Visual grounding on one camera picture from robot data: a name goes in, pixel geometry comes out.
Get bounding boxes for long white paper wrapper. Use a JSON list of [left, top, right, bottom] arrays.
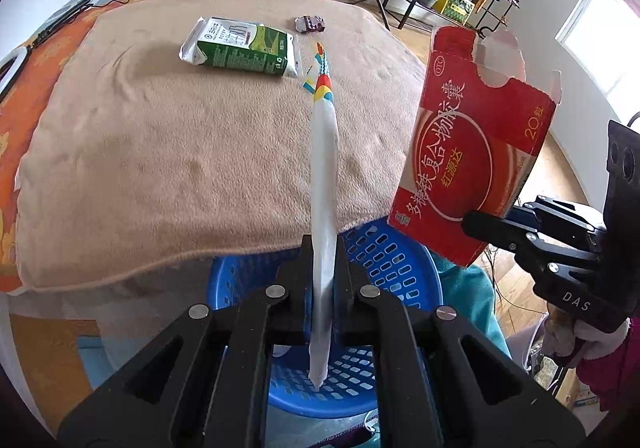
[[305, 43, 338, 388]]

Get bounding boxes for red medicine box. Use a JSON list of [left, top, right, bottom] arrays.
[[388, 26, 563, 267]]

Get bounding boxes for green white milk carton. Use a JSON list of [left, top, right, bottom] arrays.
[[179, 17, 300, 78]]

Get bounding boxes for purple snack wrapper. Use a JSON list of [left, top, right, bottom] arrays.
[[294, 15, 326, 34]]

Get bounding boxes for magenta sleeve forearm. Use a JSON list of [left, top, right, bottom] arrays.
[[576, 316, 639, 411]]

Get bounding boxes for right gloved hand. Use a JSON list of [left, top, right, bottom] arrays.
[[542, 315, 630, 367]]

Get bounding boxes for blue plastic basket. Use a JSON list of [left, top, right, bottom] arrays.
[[207, 216, 444, 419]]

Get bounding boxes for beige fleece blanket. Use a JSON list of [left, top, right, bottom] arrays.
[[10, 0, 425, 290]]

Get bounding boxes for window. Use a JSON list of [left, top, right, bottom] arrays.
[[555, 0, 639, 123]]

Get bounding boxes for yellow plastic crate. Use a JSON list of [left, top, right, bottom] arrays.
[[433, 0, 475, 25]]

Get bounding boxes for orange floral bedsheet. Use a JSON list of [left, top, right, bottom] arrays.
[[1, 0, 216, 294]]

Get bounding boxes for cables on floor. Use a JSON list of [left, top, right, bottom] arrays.
[[482, 247, 549, 316]]

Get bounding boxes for black ring light stand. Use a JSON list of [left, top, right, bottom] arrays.
[[28, 0, 92, 50]]

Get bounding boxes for white ring light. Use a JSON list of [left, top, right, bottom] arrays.
[[0, 45, 30, 101]]

